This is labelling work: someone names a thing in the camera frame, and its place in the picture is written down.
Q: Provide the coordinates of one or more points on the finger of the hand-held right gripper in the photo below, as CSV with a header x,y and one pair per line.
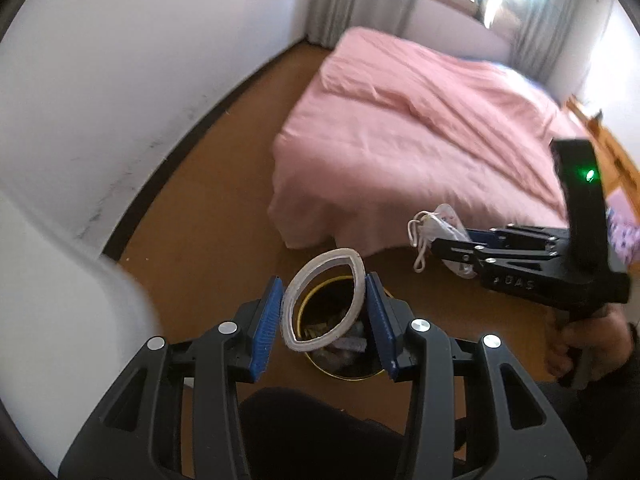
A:
x,y
515,235
470,255

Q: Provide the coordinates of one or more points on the clear plastic cup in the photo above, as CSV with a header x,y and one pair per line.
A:
x,y
327,257

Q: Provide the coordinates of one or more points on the bed with pink blanket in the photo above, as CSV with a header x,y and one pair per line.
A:
x,y
410,135

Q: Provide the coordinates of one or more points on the person's right hand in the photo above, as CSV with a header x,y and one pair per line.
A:
x,y
602,340

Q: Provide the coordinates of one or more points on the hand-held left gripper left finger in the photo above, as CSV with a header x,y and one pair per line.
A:
x,y
265,330

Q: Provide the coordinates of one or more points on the black bin with yellow rim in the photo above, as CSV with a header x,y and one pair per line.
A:
x,y
350,367

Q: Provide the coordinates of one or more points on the grey curtain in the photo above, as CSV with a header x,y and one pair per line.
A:
x,y
547,20
365,0

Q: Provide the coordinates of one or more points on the printed white face mask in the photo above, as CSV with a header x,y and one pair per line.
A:
x,y
440,222

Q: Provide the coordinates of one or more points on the purple patterned cloth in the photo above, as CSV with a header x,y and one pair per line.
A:
x,y
625,235

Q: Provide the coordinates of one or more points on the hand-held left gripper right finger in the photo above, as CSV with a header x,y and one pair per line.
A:
x,y
382,330

